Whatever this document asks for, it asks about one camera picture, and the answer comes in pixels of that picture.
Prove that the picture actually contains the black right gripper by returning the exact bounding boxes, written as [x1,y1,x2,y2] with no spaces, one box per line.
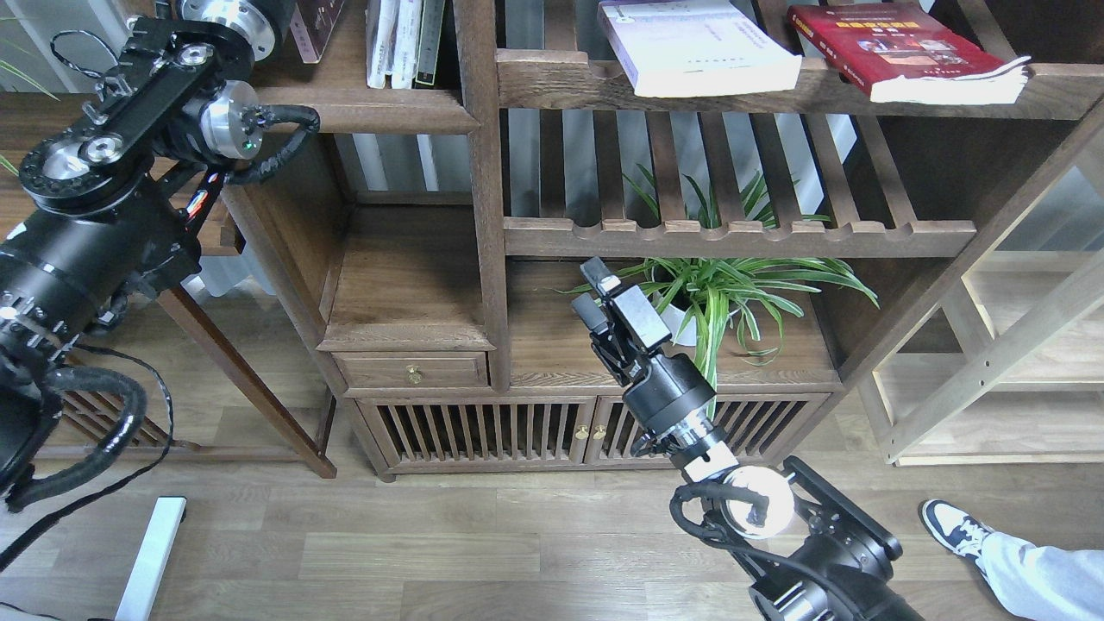
[571,257,715,439]

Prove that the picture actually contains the white thick book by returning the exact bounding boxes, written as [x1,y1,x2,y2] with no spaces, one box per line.
[597,1,803,98]

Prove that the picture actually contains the maroon book with white characters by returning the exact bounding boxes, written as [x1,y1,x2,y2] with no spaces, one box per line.
[289,0,347,66]

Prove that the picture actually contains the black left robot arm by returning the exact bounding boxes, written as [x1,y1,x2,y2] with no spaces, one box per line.
[1,1,320,512]

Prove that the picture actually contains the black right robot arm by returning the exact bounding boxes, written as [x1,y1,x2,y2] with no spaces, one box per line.
[573,257,919,620]

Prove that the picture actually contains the red book on shelf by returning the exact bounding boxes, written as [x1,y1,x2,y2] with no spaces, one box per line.
[787,3,1030,105]

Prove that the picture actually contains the light wooden shelf unit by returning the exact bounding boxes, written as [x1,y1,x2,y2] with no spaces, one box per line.
[854,129,1104,467]

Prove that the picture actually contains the dark wooden bookshelf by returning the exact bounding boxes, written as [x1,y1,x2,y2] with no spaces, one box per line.
[224,1,1101,480]

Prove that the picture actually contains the white plant pot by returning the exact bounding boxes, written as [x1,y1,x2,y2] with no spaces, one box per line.
[650,292,698,348]

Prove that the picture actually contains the green spider plant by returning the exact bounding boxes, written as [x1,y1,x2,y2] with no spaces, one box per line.
[556,164,879,415]

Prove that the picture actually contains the dark upright book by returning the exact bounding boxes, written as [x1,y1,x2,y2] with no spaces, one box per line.
[413,0,447,88]

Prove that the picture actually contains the white upright book middle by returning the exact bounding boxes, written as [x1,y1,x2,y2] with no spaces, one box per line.
[390,0,423,90]

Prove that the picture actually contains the white upright book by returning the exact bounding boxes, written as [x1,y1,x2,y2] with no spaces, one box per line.
[364,0,399,88]
[390,0,423,90]

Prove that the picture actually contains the white upright book left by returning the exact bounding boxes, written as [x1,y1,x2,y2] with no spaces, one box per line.
[364,0,399,88]

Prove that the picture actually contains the white and navy sneaker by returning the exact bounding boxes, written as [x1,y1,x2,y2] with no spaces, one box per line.
[919,499,994,564]

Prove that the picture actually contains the person leg grey trousers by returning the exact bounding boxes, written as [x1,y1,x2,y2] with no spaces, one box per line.
[978,531,1103,620]

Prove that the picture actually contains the white metal bar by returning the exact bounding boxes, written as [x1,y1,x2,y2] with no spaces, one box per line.
[113,496,188,620]

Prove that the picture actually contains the green leaves at left edge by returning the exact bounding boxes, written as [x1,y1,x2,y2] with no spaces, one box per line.
[1,59,59,173]

